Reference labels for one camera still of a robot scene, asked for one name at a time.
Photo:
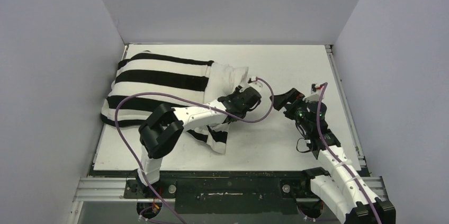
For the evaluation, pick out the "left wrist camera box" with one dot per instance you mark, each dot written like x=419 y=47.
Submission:
x=251 y=82

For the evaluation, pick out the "black white striped pillowcase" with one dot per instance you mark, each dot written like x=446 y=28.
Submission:
x=161 y=75

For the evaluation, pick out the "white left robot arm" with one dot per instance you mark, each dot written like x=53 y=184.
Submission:
x=160 y=132

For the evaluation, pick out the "black metal base rail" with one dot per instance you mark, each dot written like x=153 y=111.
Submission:
x=179 y=196

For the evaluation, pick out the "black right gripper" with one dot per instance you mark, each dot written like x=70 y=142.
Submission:
x=293 y=104

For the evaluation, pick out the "white pillow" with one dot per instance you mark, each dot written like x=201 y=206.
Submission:
x=223 y=79

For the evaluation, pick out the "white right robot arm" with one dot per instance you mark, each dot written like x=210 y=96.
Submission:
x=337 y=183

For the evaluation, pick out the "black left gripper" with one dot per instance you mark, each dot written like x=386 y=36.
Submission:
x=238 y=91

